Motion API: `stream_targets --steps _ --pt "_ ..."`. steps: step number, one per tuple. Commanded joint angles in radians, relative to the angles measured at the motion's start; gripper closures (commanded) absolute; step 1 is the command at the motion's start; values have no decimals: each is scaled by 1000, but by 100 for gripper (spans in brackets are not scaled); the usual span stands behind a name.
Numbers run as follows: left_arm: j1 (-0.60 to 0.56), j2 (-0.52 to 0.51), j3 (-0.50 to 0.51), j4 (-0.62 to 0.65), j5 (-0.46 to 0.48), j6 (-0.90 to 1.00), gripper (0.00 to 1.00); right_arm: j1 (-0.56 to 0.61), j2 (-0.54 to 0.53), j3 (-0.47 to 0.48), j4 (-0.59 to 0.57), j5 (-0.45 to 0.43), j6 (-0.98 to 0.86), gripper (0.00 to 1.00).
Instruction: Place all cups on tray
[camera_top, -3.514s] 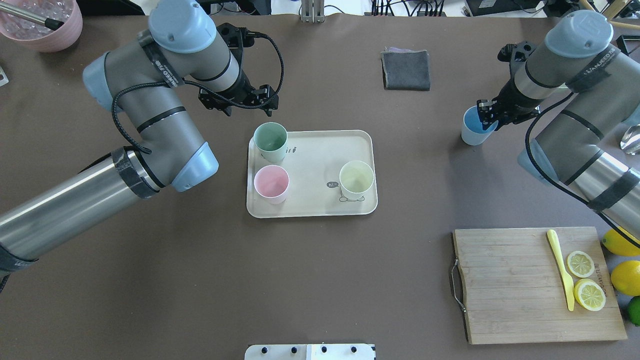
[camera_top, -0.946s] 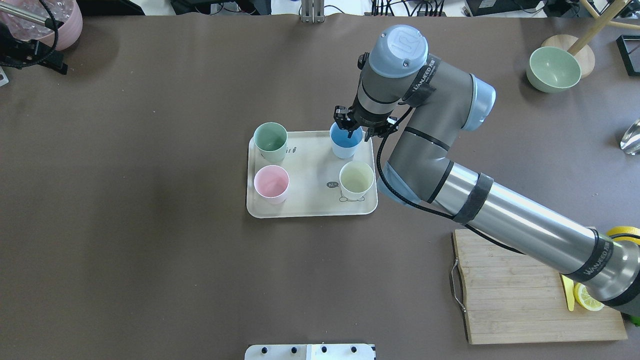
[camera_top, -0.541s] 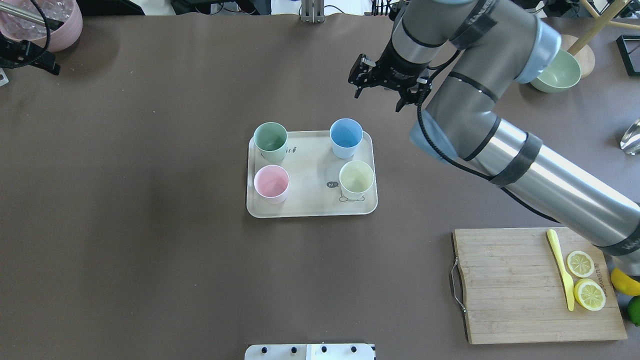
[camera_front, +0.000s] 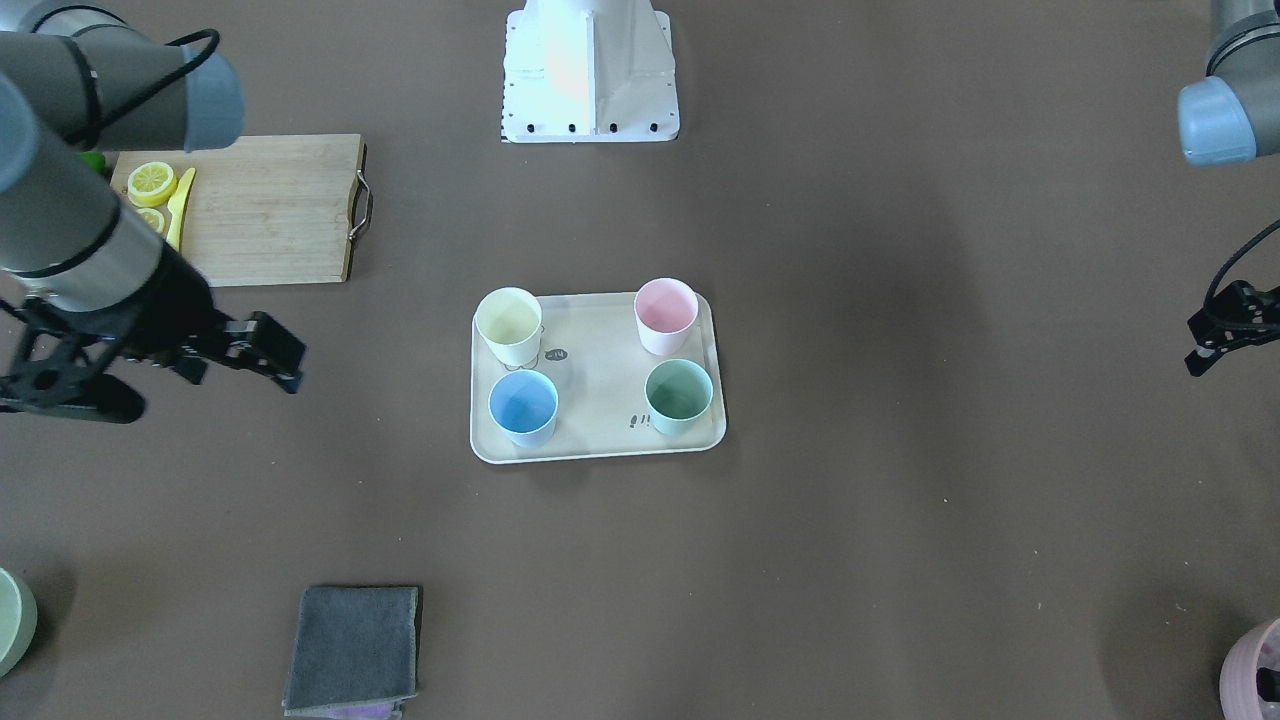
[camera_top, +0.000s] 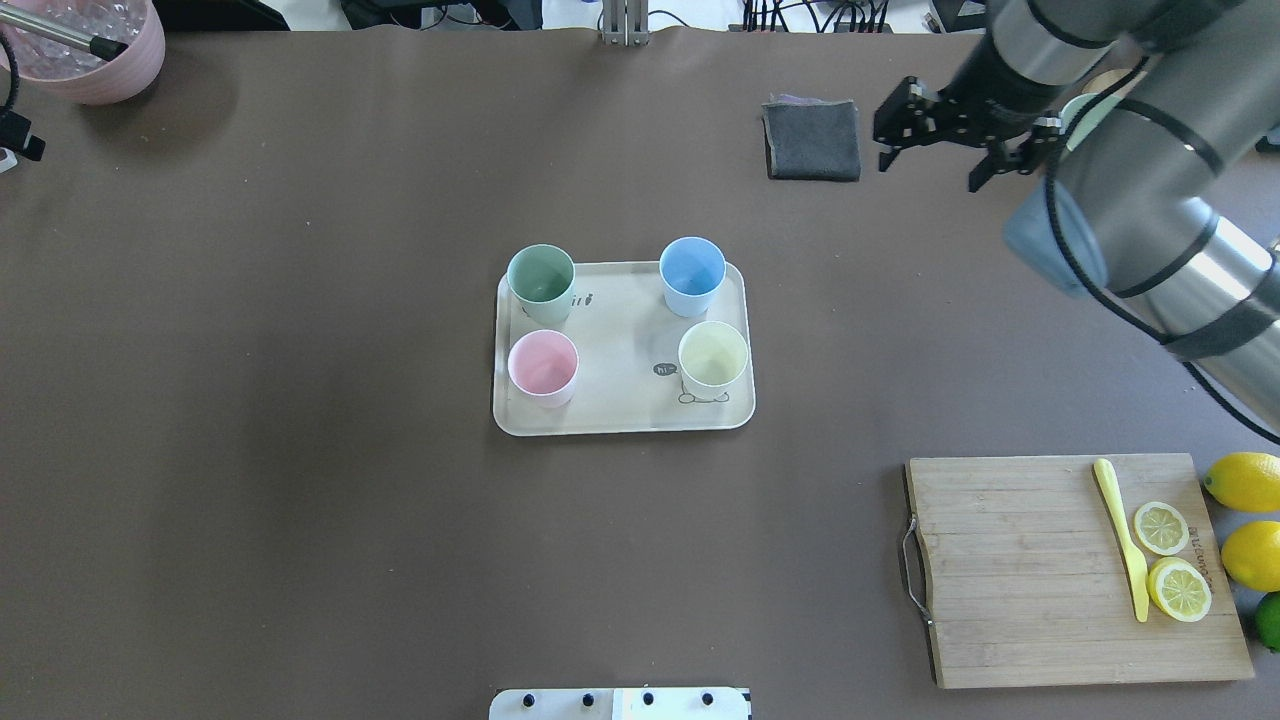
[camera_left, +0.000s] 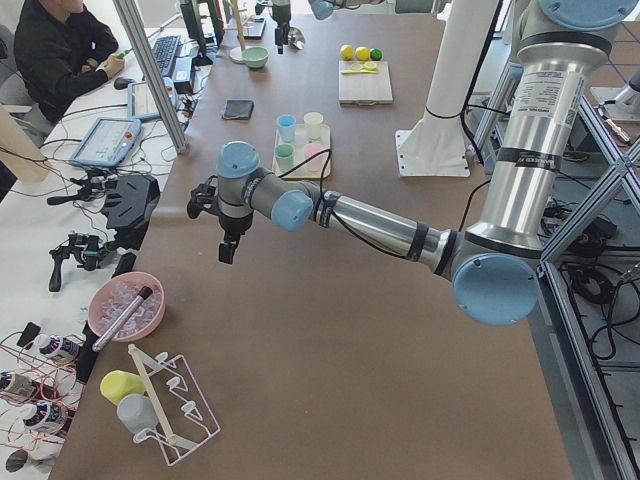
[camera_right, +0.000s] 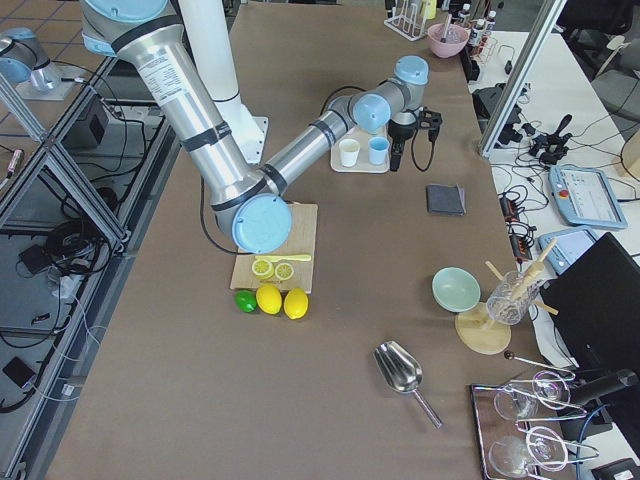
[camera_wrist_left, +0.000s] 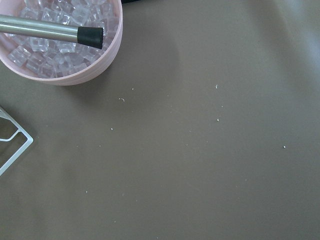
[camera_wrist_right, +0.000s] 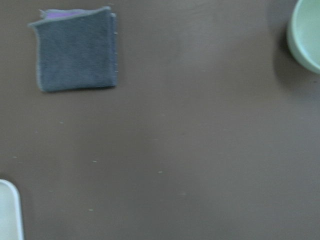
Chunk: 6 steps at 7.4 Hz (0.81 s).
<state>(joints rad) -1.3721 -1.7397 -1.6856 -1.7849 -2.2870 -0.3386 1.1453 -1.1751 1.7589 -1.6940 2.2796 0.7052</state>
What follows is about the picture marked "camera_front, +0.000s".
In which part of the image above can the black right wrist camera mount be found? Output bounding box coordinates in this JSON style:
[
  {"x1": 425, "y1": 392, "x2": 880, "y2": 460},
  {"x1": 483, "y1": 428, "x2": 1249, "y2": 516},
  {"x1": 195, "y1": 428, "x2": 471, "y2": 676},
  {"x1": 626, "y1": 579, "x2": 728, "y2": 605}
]
[{"x1": 1, "y1": 297, "x2": 146, "y2": 424}]

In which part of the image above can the lemon half upper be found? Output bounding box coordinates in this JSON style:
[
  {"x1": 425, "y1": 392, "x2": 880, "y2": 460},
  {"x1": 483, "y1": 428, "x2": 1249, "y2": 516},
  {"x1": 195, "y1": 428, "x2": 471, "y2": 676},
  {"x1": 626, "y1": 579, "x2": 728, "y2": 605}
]
[{"x1": 125, "y1": 161, "x2": 178, "y2": 209}]

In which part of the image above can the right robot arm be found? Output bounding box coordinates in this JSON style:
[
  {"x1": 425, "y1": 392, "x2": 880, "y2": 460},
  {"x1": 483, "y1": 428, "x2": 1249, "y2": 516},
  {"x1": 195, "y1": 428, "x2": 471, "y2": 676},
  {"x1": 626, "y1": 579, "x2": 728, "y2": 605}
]
[{"x1": 3, "y1": 1, "x2": 306, "y2": 413}]

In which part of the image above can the green lime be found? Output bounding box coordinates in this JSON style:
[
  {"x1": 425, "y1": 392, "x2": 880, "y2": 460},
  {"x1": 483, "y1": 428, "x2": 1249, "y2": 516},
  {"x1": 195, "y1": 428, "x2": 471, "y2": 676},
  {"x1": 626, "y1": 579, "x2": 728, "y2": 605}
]
[{"x1": 79, "y1": 151, "x2": 108, "y2": 178}]

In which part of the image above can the bamboo cutting board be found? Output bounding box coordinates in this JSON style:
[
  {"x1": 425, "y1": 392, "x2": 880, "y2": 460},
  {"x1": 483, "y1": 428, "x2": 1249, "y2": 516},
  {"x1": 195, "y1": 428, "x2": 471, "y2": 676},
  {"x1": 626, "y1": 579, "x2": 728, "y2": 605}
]
[{"x1": 110, "y1": 135, "x2": 372, "y2": 287}]

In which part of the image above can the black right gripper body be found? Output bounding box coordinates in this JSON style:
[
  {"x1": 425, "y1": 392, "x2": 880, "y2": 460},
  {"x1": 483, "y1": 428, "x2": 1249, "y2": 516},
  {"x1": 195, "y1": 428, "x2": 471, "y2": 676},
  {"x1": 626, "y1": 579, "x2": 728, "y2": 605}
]
[{"x1": 95, "y1": 245, "x2": 232, "y2": 369}]

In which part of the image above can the blue cup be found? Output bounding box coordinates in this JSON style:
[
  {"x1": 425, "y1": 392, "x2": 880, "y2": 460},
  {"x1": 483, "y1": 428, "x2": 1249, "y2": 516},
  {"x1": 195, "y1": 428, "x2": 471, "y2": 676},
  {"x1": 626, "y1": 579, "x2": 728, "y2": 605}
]
[{"x1": 486, "y1": 369, "x2": 561, "y2": 448}]

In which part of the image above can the green cup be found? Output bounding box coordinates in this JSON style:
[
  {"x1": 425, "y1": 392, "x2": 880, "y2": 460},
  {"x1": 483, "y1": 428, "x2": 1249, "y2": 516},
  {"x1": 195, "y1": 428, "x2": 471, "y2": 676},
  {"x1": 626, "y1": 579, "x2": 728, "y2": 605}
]
[{"x1": 644, "y1": 359, "x2": 714, "y2": 436}]

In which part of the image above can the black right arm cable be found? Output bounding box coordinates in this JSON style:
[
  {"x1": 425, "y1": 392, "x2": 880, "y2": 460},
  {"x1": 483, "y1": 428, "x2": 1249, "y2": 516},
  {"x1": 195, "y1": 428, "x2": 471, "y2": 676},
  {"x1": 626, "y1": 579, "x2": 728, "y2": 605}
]
[{"x1": 60, "y1": 28, "x2": 221, "y2": 136}]

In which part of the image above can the beige rabbit tray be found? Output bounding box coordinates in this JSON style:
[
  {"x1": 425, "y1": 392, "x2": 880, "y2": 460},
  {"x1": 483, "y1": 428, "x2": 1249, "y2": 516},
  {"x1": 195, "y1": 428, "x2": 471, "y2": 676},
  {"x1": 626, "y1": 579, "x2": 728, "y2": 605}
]
[{"x1": 470, "y1": 292, "x2": 728, "y2": 465}]

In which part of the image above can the lemon half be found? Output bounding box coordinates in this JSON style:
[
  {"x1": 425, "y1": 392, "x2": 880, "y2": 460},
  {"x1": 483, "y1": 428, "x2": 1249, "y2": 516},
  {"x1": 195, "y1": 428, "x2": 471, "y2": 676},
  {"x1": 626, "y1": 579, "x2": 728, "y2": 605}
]
[
  {"x1": 125, "y1": 161, "x2": 178, "y2": 209},
  {"x1": 134, "y1": 208, "x2": 168, "y2": 236}
]

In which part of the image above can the yellow plastic knife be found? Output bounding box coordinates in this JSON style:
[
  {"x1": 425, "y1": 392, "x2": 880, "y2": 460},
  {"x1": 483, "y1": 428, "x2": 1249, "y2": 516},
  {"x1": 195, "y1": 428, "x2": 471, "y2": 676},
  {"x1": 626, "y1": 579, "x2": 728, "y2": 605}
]
[{"x1": 165, "y1": 167, "x2": 197, "y2": 252}]

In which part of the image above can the pink ice bowl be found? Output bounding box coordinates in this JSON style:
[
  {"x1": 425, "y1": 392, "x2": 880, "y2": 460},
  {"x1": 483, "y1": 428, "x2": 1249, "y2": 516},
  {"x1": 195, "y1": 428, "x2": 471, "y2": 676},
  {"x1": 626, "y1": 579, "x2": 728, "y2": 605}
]
[{"x1": 1219, "y1": 619, "x2": 1279, "y2": 719}]

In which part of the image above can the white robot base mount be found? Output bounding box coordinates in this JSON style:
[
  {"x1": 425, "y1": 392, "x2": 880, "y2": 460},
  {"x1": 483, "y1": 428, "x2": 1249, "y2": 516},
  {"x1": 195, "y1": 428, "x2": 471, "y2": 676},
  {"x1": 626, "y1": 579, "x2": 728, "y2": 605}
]
[{"x1": 500, "y1": 1, "x2": 681, "y2": 143}]

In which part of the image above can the cream yellow cup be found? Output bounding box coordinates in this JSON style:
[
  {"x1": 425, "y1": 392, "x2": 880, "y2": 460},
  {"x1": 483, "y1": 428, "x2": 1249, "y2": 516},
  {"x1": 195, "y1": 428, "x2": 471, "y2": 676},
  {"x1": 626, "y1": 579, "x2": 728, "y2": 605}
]
[{"x1": 474, "y1": 287, "x2": 543, "y2": 366}]

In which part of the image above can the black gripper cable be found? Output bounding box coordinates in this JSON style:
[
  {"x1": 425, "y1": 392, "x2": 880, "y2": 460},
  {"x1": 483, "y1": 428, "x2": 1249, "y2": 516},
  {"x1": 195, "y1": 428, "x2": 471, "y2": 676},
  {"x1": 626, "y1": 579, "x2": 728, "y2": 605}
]
[{"x1": 1203, "y1": 218, "x2": 1280, "y2": 331}]

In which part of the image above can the pink cup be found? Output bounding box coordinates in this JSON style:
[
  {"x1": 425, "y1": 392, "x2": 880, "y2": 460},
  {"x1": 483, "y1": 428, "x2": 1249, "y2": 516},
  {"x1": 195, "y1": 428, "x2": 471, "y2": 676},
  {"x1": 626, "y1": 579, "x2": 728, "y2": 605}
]
[{"x1": 634, "y1": 277, "x2": 700, "y2": 357}]

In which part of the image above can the green bowl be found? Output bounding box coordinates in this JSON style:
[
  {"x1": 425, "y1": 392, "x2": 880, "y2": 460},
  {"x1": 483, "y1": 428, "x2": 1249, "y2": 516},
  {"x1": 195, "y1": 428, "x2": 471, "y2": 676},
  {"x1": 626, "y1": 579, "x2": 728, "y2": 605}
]
[{"x1": 1, "y1": 568, "x2": 38, "y2": 676}]

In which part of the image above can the grey folded cloth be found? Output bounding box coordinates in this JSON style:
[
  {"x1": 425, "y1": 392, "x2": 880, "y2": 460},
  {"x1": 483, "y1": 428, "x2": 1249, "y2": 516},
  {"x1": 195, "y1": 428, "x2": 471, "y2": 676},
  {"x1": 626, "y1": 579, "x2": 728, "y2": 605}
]
[{"x1": 282, "y1": 585, "x2": 420, "y2": 719}]

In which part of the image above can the lemon half lower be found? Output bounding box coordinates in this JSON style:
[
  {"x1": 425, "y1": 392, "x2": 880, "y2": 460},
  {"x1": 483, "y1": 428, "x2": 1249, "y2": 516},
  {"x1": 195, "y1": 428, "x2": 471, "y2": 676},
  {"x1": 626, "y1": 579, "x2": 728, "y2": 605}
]
[{"x1": 134, "y1": 208, "x2": 168, "y2": 236}]

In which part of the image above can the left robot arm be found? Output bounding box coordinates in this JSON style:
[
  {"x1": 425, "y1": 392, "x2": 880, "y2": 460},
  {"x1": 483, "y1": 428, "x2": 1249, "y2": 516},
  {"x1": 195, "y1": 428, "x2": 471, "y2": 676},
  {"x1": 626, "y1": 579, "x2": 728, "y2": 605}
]
[{"x1": 1178, "y1": 1, "x2": 1279, "y2": 377}]

